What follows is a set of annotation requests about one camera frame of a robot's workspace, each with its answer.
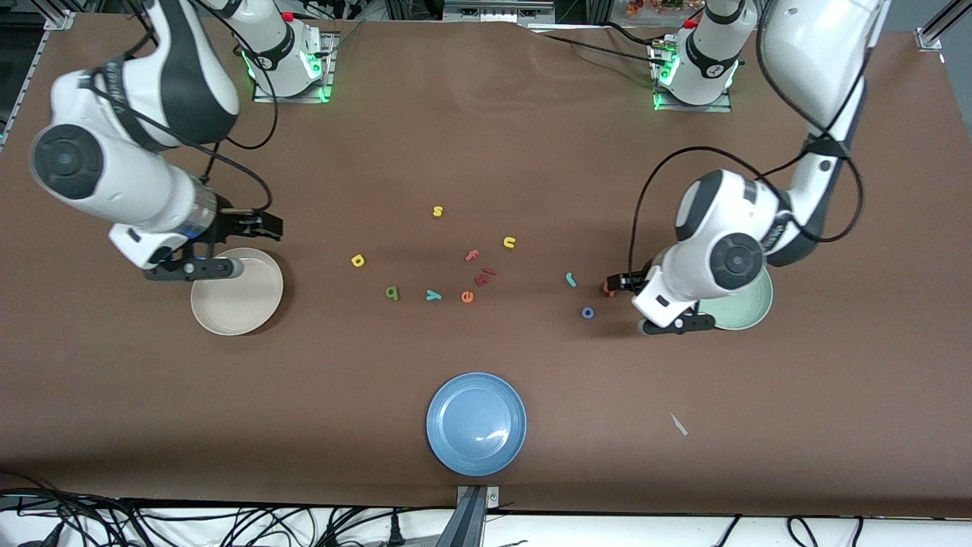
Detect beige brown plate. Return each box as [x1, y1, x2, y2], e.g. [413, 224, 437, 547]
[191, 248, 284, 337]

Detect pale green plate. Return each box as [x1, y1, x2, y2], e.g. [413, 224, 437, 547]
[699, 266, 774, 330]

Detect brown paper table cover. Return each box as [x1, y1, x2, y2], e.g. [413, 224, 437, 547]
[0, 14, 972, 519]

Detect blue plate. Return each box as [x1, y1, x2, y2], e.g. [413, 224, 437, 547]
[426, 372, 527, 477]

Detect grey power strip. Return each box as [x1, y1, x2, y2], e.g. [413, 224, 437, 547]
[443, 0, 557, 24]

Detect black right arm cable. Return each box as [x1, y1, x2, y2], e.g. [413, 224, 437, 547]
[91, 0, 280, 217]

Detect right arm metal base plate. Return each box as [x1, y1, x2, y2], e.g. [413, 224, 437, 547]
[252, 30, 335, 104]

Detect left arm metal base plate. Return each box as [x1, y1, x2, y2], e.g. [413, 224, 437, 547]
[653, 42, 734, 113]

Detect black base power cable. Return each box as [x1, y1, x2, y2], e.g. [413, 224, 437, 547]
[524, 23, 673, 69]

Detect aluminium frame post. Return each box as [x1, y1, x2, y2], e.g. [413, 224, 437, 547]
[30, 0, 77, 31]
[915, 0, 972, 52]

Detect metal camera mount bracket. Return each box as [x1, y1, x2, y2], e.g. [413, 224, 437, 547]
[437, 485, 502, 547]

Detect tangled black floor cables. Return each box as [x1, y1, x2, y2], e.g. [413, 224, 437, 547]
[0, 471, 160, 547]

